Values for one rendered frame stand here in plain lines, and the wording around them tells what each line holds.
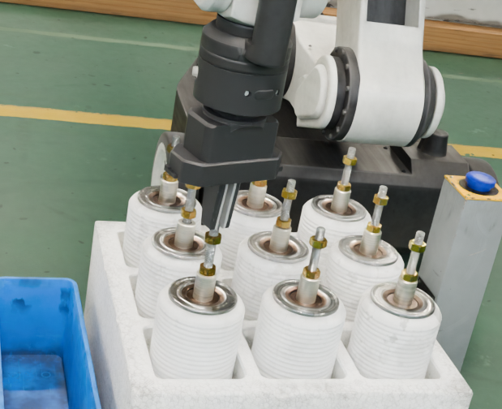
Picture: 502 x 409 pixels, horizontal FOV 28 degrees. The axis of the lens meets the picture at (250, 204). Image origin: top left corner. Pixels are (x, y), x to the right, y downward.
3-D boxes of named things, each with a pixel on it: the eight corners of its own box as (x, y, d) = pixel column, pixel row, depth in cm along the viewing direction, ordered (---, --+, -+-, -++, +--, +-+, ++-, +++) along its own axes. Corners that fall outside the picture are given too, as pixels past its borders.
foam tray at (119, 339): (81, 331, 145) (94, 219, 138) (336, 334, 156) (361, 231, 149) (113, 527, 111) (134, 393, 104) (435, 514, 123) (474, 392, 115)
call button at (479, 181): (457, 182, 137) (461, 169, 136) (484, 184, 138) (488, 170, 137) (470, 195, 134) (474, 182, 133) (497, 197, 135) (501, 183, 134)
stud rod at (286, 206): (285, 237, 123) (298, 181, 120) (281, 239, 122) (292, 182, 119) (280, 234, 124) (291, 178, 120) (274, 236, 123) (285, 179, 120)
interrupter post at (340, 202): (336, 216, 136) (341, 193, 134) (325, 208, 137) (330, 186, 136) (350, 213, 137) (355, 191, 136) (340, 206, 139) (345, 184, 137)
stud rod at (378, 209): (375, 242, 126) (389, 187, 123) (371, 243, 126) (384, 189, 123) (369, 238, 127) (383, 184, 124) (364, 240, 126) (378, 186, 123)
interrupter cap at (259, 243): (316, 248, 126) (318, 243, 126) (295, 272, 119) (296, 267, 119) (261, 230, 128) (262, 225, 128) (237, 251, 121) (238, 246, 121)
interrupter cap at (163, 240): (148, 256, 117) (148, 251, 116) (154, 227, 124) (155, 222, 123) (212, 266, 117) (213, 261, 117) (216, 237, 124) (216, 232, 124)
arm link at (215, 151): (193, 197, 97) (212, 79, 92) (147, 157, 104) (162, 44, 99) (298, 185, 104) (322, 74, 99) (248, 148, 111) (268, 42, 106)
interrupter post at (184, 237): (172, 249, 119) (175, 224, 118) (173, 240, 121) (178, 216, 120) (192, 252, 119) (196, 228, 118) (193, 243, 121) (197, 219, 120)
